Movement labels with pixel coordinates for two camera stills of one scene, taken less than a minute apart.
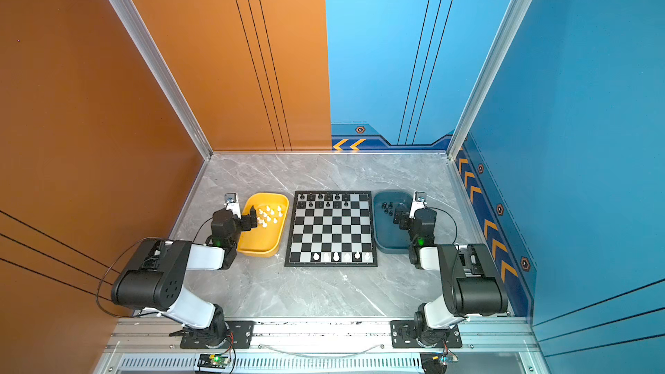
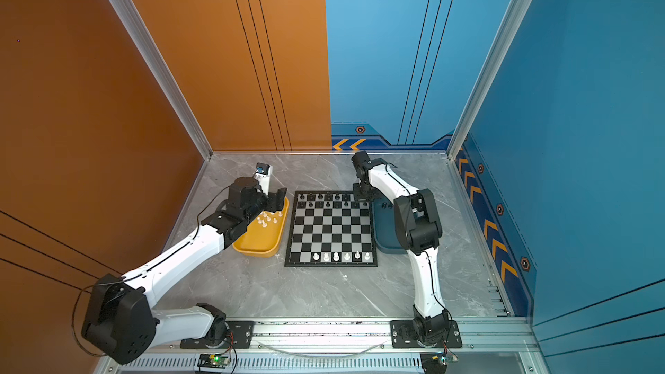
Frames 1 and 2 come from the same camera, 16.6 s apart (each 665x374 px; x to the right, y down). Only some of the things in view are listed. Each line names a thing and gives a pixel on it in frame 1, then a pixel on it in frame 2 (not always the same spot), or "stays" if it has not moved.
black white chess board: (332, 228) stays
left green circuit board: (217, 361) stays
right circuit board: (436, 363) stays
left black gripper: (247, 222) -> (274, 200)
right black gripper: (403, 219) -> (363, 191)
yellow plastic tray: (272, 212) stays
